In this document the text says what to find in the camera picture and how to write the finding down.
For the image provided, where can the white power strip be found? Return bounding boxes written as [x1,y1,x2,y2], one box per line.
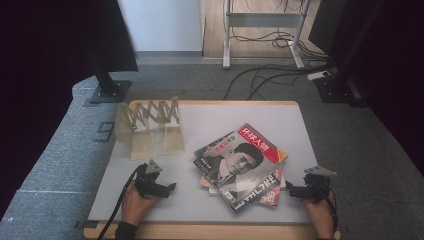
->
[306,70,332,82]

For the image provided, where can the person's right hand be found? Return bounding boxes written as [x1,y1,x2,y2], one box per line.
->
[304,194,336,239]

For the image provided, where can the dark blue space art magazine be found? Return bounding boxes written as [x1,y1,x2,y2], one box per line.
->
[193,131,283,215]

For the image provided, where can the tangled cables under desk frame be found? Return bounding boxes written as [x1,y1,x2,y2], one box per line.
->
[229,28,330,62]

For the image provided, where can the black stand with square base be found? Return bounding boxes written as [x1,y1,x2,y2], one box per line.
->
[87,49,133,105]

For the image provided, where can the beige expandable book rack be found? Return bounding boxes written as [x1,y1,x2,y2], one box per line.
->
[114,96,186,162]

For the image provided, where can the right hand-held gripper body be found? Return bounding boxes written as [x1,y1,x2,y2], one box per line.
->
[302,165,338,204]

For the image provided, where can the dark curtain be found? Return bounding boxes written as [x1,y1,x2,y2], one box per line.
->
[0,0,140,218]
[308,0,424,176]

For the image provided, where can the black floor cables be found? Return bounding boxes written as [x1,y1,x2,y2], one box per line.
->
[222,62,338,101]

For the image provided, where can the thick black gripper cable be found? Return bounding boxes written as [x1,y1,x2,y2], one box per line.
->
[96,165,143,240]

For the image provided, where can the black tape strip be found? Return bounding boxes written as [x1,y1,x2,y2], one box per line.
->
[75,219,100,231]

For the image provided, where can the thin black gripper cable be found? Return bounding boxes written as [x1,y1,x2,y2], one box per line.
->
[319,185,340,234]

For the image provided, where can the black stand with dark base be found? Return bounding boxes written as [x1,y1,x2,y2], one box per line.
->
[314,0,369,108]

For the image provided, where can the person's left hand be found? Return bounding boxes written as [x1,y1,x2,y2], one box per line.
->
[121,181,161,227]

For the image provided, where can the portrait cover magazine red banner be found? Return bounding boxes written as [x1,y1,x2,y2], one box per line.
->
[192,122,289,205]

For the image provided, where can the white metal desk frame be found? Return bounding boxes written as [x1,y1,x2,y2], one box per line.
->
[222,0,313,70]

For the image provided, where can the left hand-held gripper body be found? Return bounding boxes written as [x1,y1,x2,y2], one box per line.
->
[134,159,168,199]

